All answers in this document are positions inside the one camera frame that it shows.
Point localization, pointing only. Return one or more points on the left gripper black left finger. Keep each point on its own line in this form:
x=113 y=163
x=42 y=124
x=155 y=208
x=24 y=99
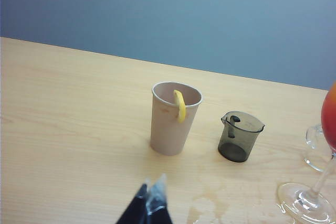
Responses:
x=135 y=208

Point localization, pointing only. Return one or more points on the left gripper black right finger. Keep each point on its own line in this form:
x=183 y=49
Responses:
x=157 y=208

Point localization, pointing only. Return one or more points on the yellow lemon slice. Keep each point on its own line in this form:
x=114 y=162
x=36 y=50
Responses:
x=180 y=108

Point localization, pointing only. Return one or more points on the beige paper cup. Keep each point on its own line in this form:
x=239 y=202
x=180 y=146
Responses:
x=168 y=134

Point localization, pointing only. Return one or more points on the smoky grey measuring cup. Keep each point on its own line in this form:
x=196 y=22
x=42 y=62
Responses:
x=236 y=140

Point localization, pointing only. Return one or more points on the clear measuring cup yellow residue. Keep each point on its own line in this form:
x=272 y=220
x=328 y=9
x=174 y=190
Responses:
x=313 y=134

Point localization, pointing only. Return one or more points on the wine glass with orange-red drink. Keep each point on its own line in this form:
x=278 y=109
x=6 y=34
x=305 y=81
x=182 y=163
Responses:
x=302 y=203

